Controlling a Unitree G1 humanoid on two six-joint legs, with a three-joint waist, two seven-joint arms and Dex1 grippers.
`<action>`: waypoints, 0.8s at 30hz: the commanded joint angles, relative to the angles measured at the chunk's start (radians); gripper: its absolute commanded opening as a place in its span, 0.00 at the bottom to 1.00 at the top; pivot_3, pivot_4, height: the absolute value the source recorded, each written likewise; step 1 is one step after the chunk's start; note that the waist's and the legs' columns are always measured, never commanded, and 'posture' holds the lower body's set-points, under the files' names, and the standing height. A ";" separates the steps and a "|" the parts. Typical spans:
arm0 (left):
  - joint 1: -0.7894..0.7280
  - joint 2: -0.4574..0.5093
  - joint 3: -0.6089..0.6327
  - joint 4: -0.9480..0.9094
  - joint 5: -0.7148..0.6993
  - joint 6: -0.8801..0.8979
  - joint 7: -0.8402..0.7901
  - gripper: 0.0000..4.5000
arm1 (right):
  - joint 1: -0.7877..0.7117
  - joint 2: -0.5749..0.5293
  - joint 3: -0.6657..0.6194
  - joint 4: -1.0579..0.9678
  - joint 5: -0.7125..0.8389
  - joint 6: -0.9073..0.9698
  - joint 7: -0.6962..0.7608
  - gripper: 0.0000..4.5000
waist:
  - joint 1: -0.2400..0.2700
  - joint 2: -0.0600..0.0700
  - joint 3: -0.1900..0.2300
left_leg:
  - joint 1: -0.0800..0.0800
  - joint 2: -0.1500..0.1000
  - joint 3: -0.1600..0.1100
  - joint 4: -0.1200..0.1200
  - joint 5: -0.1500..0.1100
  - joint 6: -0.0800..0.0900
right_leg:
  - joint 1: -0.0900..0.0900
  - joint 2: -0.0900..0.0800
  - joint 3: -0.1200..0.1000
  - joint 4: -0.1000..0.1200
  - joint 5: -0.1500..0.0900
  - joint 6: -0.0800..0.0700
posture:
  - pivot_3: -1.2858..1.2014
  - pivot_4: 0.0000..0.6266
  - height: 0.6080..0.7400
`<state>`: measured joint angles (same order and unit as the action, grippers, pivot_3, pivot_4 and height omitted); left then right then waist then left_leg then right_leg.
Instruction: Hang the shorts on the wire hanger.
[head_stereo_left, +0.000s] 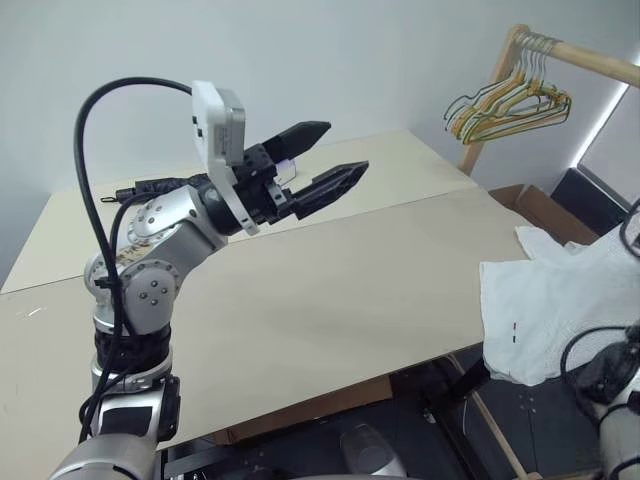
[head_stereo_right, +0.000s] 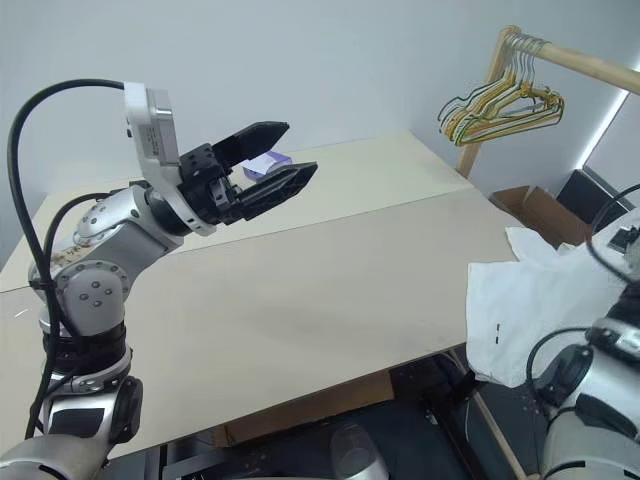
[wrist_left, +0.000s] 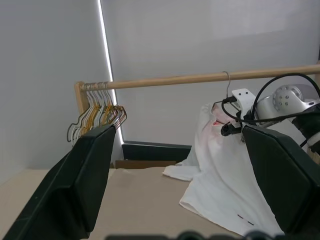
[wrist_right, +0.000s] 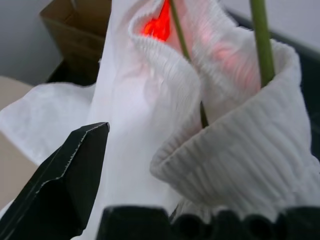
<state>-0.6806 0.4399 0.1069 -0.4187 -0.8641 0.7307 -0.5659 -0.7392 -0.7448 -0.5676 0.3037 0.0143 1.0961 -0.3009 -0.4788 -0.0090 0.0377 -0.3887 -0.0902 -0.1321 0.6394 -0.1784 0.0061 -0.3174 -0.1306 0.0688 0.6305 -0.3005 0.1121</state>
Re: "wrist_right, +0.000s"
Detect olive green wire hanger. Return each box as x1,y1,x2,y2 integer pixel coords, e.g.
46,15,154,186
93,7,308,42
169,0,276,129

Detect brown cardboard box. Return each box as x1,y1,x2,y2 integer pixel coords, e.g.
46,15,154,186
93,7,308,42
39,0,113,84

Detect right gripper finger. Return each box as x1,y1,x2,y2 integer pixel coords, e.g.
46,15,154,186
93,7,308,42
0,121,111,240

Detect white shorts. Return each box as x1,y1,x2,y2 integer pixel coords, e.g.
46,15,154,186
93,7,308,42
0,0,320,238

